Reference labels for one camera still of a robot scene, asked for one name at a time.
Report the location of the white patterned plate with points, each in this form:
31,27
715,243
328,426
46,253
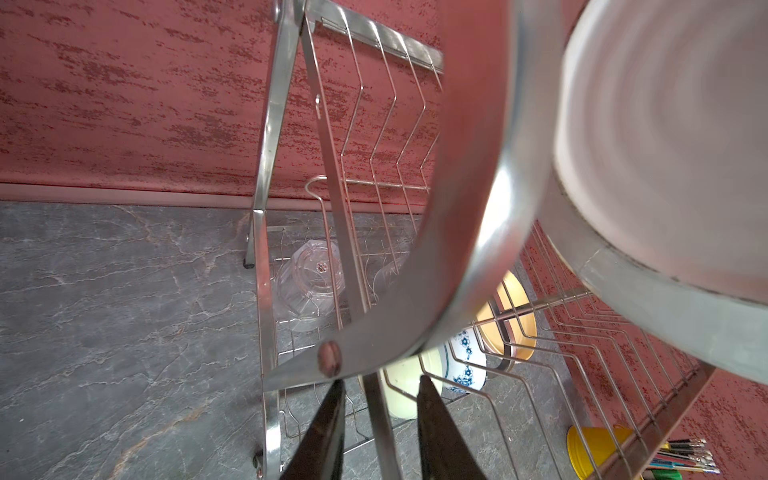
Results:
658,201

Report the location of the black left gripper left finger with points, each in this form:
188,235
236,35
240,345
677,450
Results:
320,453

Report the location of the clear glass cup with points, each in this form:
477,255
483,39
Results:
308,286

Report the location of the blue white porcelain bowl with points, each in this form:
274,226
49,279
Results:
465,362

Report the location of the pale green bowl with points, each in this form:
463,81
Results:
401,381

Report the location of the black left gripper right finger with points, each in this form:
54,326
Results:
443,452

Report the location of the yellow pen cup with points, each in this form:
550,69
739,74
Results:
590,447

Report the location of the yellow plate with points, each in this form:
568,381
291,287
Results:
503,328

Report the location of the steel two-tier dish rack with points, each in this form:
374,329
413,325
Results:
427,164

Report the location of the coloured pens bundle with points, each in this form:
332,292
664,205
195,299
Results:
677,457

